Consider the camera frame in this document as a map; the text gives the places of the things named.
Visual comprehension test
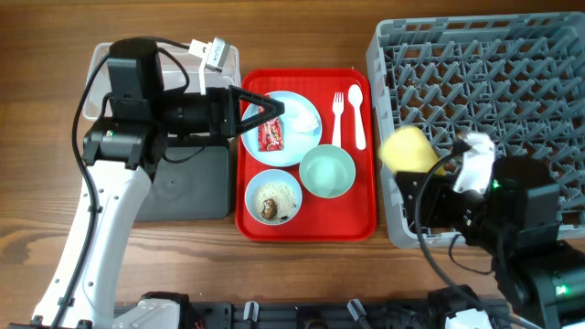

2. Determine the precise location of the clear plastic bin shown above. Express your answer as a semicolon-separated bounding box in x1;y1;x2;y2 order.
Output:
81;37;240;136

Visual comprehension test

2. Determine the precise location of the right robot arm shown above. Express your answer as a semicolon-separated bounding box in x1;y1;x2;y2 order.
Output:
395;156;584;328

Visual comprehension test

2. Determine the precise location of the small blue bowl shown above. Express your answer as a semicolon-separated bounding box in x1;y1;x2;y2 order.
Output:
245;169;303;226

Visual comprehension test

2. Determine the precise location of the red snack wrapper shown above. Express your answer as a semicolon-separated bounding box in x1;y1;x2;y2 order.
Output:
258;118;284;152

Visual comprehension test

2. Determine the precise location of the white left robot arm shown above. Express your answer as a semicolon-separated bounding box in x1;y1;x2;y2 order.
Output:
30;37;284;328

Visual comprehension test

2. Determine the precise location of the yellow cup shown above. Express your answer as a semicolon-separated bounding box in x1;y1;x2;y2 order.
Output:
378;125;440;174

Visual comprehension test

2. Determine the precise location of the red plastic tray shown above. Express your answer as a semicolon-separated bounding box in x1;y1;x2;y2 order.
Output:
235;69;377;242

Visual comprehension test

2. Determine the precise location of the white plastic spoon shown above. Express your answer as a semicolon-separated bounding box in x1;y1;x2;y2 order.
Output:
347;84;367;151

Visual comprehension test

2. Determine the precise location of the grey dishwasher rack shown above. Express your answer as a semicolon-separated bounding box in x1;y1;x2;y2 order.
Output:
366;12;584;239

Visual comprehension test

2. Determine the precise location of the green bowl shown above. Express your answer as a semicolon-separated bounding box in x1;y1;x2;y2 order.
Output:
299;144;356;198

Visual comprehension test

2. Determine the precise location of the white tissue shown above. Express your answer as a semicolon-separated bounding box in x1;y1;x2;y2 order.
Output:
285;101;319;133

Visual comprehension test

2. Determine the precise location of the black waste tray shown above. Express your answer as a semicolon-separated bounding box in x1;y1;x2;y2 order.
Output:
136;135;233;222

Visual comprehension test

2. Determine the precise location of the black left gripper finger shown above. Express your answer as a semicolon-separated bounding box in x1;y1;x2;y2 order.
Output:
235;108;284;135
229;86;284;112

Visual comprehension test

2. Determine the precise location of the white rice pile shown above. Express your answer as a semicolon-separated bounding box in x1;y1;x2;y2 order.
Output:
252;182;298;224

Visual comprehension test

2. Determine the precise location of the white plastic fork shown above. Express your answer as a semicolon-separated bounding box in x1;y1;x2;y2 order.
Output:
332;92;344;147

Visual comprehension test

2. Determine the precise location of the light blue plate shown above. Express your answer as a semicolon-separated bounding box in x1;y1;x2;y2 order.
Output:
240;90;323;167

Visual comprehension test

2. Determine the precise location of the brown food scrap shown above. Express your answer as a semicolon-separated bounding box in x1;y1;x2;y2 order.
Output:
261;198;278;220

